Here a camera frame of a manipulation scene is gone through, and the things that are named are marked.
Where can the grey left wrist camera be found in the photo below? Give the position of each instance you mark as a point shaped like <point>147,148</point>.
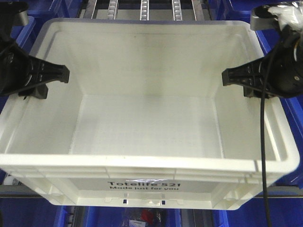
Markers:
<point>13,13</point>

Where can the white plastic tote bin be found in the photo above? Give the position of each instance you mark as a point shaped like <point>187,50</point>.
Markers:
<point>144,121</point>

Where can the left centre roller track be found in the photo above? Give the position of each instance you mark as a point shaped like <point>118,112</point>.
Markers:
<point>112,9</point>

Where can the bagged parts in lower bin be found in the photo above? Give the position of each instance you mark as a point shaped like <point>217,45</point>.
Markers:
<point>145,217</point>

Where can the blue bin below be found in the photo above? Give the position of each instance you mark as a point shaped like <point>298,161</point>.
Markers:
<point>31,213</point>
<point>112,217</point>
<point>284,212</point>

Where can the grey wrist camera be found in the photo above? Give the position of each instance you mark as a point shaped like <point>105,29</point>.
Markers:
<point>13,13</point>
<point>262,19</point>

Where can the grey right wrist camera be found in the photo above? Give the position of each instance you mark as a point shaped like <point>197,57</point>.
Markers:
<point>262,19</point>

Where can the right centre roller track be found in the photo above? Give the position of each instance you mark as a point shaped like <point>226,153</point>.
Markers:
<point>177,11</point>

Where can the roller track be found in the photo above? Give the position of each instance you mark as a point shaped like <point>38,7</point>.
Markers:
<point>177,11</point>
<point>144,10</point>
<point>112,9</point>

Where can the blue bin below left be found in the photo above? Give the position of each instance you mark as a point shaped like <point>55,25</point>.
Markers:
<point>31,213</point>

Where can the blue bin below right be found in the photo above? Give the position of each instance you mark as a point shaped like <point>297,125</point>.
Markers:
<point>284,212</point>

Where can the blue bin below centre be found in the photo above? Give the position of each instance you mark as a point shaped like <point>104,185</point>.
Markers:
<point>112,217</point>

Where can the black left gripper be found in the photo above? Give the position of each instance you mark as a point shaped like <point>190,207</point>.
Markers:
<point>17,69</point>

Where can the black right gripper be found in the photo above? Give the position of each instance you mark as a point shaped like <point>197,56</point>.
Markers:
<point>285,65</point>

